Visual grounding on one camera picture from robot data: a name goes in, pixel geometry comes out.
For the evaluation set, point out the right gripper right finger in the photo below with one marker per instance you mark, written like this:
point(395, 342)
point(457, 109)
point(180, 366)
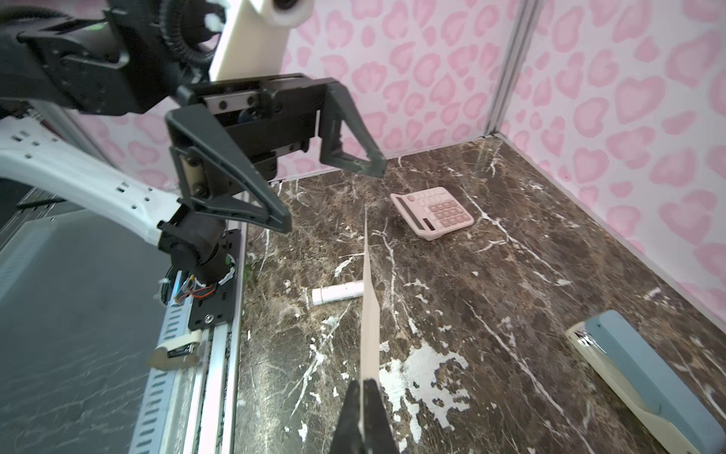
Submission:
point(376, 434)

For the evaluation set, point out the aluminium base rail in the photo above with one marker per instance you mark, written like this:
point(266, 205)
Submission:
point(192, 410)

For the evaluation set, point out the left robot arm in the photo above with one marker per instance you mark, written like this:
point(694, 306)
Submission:
point(126, 62)

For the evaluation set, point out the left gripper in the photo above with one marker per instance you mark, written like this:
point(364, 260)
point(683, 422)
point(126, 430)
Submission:
point(261, 119)

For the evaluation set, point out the beige lined letter paper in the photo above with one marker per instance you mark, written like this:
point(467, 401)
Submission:
point(369, 363)

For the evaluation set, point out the beige tape piece on rail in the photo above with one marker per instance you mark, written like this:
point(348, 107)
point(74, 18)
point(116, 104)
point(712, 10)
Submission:
point(179, 353)

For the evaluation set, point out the pink calculator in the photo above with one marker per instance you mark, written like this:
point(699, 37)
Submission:
point(432, 213)

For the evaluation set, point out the white glue stick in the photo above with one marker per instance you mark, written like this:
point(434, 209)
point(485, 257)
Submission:
point(337, 293)

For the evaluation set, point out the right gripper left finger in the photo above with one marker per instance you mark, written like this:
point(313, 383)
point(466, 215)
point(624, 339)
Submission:
point(347, 438)

